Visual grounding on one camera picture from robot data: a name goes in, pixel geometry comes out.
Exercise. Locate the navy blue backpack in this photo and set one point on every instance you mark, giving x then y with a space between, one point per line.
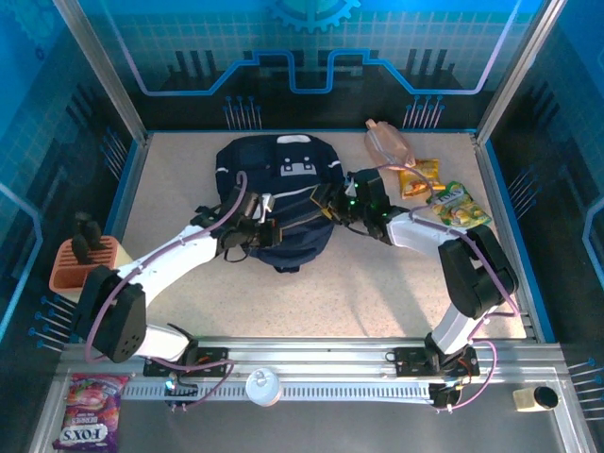
292 156

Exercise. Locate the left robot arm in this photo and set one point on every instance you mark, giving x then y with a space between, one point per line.
165 264

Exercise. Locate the yellow snack bag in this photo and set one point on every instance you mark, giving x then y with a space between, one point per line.
420 181

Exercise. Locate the green Fox's candy bag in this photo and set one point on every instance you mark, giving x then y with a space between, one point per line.
460 210

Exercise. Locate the purple Fox's berries bag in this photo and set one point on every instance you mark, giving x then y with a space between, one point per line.
89 415

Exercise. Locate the pink pencil case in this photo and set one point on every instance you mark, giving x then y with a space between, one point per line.
389 146

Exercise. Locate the white round container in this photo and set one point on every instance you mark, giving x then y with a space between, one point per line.
262 387

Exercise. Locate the black stationery tool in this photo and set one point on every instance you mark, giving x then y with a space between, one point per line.
90 243
81 222

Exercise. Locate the black controller board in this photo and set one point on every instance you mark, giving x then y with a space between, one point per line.
443 396
181 391

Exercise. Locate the orange slotted desk holder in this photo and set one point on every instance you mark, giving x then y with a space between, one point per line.
66 276

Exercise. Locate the beige sponge block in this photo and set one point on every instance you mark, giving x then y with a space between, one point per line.
523 401

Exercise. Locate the aluminium mounting rail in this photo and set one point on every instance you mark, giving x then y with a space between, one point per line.
311 356

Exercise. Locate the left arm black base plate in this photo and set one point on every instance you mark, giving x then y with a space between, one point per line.
212 362

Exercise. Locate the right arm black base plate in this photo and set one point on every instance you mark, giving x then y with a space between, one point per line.
410 361

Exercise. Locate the aluminium frame post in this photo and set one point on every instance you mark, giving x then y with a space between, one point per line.
519 66
104 71

